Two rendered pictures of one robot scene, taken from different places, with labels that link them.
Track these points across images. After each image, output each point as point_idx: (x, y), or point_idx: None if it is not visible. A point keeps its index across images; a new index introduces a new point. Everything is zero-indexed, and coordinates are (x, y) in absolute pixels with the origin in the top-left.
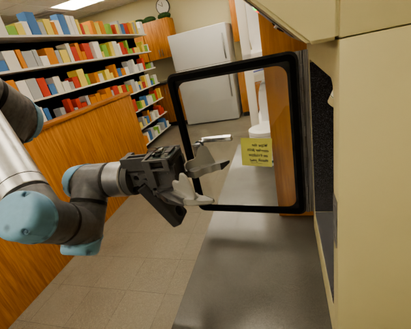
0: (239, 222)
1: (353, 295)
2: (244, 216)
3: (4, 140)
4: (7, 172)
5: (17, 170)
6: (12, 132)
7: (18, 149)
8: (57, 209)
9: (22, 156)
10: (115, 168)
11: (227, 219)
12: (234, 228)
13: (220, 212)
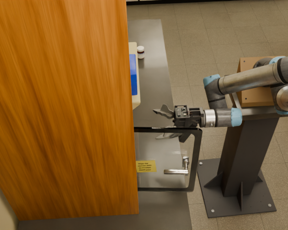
0: (165, 199)
1: None
2: (163, 206)
3: (240, 75)
4: (226, 76)
5: (225, 78)
6: (246, 79)
7: (234, 80)
8: (205, 87)
9: (230, 80)
10: (205, 109)
11: (175, 202)
12: (168, 194)
13: (184, 209)
